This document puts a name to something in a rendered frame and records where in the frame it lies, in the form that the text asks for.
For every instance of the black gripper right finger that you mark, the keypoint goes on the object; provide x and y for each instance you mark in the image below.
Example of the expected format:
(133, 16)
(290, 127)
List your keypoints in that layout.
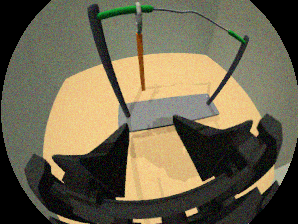
(207, 145)

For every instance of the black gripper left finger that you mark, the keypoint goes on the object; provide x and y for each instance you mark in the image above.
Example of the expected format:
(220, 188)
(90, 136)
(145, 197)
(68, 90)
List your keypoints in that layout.
(106, 164)

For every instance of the orange handle with grey top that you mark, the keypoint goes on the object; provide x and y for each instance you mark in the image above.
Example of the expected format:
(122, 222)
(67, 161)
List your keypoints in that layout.
(140, 56)

